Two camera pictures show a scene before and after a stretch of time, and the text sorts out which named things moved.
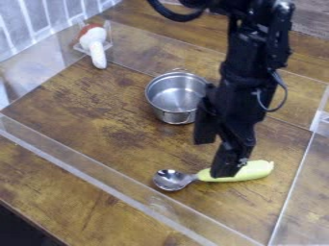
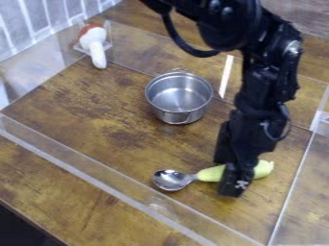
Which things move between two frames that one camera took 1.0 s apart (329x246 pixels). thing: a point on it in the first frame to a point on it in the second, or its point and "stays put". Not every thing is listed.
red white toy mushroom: [91, 40] stays put
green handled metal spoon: [172, 180] stays put
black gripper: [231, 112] to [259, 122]
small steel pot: [173, 94] stays put
